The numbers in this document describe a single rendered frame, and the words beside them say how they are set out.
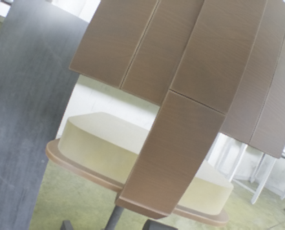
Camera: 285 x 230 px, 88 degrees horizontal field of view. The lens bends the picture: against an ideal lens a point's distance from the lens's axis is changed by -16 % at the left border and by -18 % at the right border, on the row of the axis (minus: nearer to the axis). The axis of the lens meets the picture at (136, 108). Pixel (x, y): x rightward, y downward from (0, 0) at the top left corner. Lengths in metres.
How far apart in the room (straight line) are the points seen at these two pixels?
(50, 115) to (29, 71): 0.13
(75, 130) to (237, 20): 0.27
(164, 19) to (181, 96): 0.09
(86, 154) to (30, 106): 0.27
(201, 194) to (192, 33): 0.25
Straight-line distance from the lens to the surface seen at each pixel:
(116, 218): 0.54
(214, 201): 0.34
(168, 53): 0.20
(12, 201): 0.66
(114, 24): 0.23
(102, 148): 0.29
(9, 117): 0.53
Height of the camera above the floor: 0.69
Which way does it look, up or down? 2 degrees down
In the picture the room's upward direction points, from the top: 23 degrees clockwise
